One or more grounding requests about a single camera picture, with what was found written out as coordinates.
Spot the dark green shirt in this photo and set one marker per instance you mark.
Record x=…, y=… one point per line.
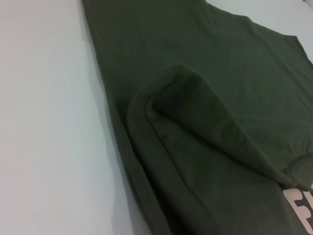
x=195, y=122

